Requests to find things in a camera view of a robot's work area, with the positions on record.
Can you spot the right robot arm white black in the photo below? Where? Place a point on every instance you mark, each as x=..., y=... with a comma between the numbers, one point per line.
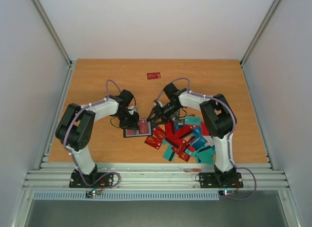
x=218, y=118

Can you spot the red VIP card gold text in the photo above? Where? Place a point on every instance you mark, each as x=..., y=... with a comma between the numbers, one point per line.
x=144, y=127

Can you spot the black leather card holder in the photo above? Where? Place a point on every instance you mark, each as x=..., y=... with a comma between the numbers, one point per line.
x=137, y=132

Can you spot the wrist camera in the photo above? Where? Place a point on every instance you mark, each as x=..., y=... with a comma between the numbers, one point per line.
x=132, y=109
x=158, y=103

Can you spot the blue card centre right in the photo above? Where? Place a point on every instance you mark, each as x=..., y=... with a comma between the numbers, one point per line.
x=197, y=132

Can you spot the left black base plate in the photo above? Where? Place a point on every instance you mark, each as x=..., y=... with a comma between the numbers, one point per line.
x=96, y=180

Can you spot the controller board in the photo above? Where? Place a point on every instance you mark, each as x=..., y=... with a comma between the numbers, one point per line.
x=227, y=192
x=92, y=193

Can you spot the teal card stripe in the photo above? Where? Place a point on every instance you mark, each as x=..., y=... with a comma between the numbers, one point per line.
x=205, y=155
x=169, y=154

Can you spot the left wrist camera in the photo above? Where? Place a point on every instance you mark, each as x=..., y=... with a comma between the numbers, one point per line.
x=132, y=109

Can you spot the right controller board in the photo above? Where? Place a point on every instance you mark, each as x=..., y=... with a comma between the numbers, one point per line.
x=227, y=192

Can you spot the aluminium corner post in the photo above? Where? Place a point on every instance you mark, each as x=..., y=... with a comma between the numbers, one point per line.
x=261, y=29
x=42, y=13

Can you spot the teal card stripe bottom right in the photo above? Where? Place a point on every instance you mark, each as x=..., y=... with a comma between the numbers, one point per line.
x=205, y=155

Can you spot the grey slotted cable duct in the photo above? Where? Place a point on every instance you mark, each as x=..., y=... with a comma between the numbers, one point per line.
x=128, y=195

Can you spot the black VIP card tilted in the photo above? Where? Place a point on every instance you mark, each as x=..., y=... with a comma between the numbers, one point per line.
x=180, y=122

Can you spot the teal card stripe bottom centre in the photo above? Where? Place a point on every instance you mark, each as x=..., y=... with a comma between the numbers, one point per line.
x=169, y=154

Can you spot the left controller board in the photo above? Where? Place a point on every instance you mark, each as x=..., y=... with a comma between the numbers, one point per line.
x=92, y=193

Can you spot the aluminium rail frame front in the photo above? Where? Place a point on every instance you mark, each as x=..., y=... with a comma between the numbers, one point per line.
x=140, y=176

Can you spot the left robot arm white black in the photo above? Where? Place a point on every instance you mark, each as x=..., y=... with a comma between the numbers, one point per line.
x=75, y=129

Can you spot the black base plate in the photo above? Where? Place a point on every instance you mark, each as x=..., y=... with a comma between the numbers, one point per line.
x=211, y=180
x=96, y=180

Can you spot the teal VIP chip card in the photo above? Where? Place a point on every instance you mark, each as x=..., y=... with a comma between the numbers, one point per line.
x=192, y=120

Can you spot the red card black stripe upright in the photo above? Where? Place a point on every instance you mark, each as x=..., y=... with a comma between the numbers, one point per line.
x=169, y=128

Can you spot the red card stripe centre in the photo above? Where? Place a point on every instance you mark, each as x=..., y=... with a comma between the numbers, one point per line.
x=179, y=135

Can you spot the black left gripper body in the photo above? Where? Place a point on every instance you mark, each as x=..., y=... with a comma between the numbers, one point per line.
x=126, y=120

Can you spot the lone red card far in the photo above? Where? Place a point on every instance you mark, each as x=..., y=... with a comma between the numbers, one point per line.
x=153, y=75

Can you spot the right aluminium corner post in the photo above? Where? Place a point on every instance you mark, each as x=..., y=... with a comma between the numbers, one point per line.
x=261, y=29

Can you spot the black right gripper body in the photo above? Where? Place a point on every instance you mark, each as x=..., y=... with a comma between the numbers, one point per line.
x=160, y=110

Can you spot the white patterned card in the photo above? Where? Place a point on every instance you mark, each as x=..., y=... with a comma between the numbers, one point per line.
x=209, y=140

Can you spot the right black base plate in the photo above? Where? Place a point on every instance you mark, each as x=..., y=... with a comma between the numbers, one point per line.
x=211, y=180

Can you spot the left aluminium corner post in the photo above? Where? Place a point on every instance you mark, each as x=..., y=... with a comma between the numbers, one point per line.
x=42, y=13

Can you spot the red chip card bottom centre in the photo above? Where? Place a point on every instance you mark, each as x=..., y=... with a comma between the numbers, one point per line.
x=179, y=146

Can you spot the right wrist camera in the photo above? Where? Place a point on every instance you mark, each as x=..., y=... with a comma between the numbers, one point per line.
x=158, y=103

